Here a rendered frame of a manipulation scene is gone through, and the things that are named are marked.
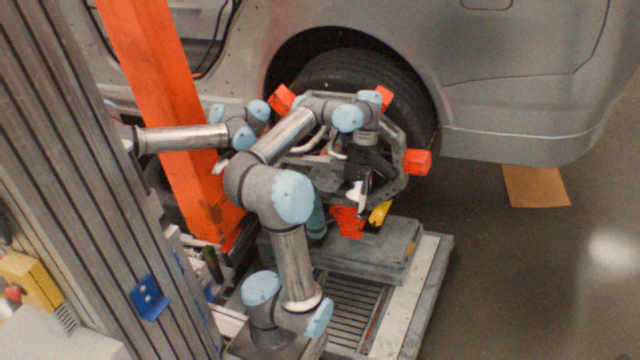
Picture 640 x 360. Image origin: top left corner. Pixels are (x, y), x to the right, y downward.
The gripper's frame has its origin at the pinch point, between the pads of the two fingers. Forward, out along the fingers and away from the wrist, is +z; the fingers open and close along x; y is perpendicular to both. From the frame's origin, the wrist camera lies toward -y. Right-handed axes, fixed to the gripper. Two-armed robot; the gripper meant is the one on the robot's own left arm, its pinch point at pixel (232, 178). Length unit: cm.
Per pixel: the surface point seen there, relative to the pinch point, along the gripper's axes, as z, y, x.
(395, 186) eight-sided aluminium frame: -11, -10, 63
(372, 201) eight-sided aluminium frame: 4, -14, 60
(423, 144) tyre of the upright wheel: -30, -15, 67
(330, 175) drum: -10.2, -5.2, 35.3
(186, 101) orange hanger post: -14.1, -18.9, -23.2
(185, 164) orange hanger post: 9.9, -12.6, -17.1
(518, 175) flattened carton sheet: 16, -90, 165
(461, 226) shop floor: 36, -56, 131
